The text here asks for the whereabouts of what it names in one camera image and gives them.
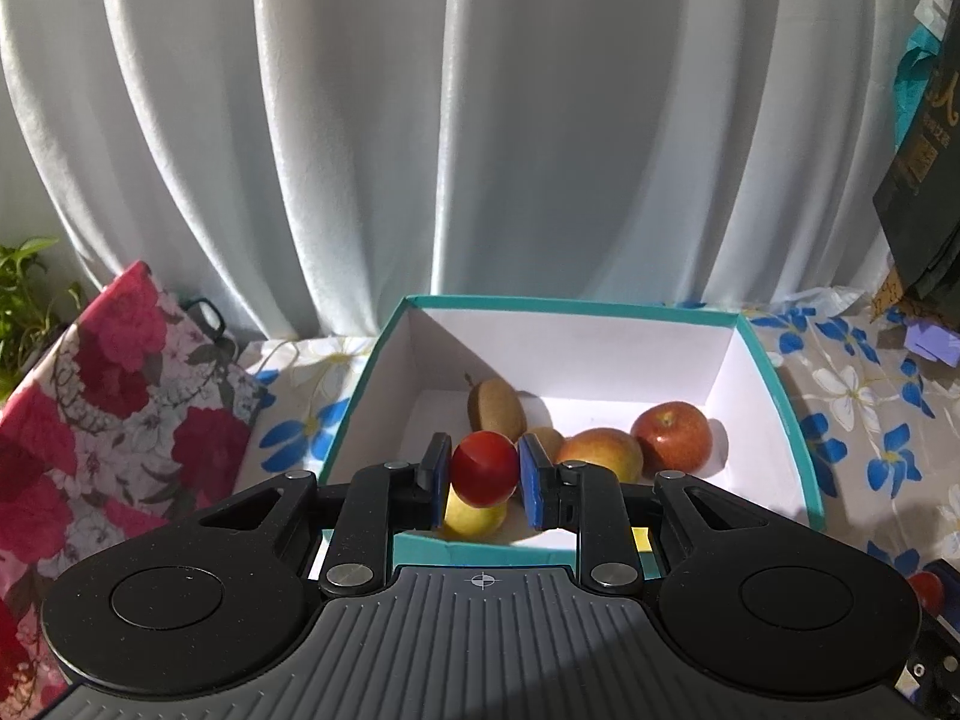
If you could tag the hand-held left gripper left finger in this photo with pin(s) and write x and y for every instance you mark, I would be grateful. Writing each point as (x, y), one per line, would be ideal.
(439, 480)

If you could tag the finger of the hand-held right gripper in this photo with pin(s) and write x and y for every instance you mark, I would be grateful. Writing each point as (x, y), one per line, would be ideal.
(949, 585)

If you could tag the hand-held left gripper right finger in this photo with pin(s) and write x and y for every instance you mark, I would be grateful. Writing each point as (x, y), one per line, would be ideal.
(534, 480)

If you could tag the red cherry tomato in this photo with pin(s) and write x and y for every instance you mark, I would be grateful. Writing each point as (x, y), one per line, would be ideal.
(925, 591)
(486, 469)

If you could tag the brown kiwi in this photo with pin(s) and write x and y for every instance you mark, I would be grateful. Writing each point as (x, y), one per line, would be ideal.
(550, 441)
(495, 409)

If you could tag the red apple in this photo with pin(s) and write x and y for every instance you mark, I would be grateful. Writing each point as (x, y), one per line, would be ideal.
(671, 435)
(604, 454)

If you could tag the teal cardboard box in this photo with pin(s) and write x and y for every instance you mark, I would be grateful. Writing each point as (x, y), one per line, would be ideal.
(585, 360)

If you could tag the blue floral tablecloth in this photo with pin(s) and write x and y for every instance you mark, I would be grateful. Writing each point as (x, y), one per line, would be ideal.
(847, 420)

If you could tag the purple paper item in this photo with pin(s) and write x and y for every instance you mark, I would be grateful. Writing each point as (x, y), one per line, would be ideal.
(934, 341)

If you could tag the tan patterned packet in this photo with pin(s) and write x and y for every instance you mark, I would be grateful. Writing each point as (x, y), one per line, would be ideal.
(891, 291)

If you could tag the red floral cloth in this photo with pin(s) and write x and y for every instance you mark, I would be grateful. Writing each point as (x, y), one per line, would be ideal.
(112, 390)

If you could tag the green plant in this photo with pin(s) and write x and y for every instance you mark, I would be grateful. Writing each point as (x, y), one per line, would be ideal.
(22, 300)

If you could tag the teal paper sheet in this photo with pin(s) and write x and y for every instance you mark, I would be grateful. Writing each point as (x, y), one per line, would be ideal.
(909, 79)

